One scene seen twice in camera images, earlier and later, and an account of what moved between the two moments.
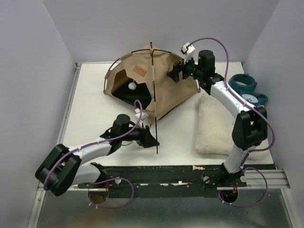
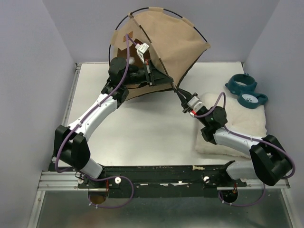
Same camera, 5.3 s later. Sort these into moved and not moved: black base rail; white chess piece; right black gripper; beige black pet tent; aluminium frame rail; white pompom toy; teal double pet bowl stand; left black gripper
Moved: white pompom toy; left black gripper; beige black pet tent; right black gripper
Not moved: white chess piece; teal double pet bowl stand; black base rail; aluminium frame rail
